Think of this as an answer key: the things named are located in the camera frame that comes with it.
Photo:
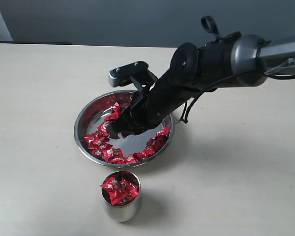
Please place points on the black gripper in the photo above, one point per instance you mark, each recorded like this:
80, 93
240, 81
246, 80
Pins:
169, 92

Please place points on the red candy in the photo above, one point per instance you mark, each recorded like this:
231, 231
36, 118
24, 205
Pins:
124, 193
114, 156
117, 110
97, 153
95, 139
113, 187
159, 140
146, 153
103, 126

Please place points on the red wrapped candy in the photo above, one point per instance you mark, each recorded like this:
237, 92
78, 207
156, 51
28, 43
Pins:
103, 126
146, 153
159, 140
117, 110
95, 139
97, 153
114, 156

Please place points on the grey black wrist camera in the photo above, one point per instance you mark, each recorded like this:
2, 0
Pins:
136, 73

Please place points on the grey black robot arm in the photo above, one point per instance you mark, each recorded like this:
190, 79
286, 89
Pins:
229, 62

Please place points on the round steel plate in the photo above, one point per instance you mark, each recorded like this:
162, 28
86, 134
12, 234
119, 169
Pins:
93, 115

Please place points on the steel cup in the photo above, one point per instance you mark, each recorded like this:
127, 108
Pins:
127, 212

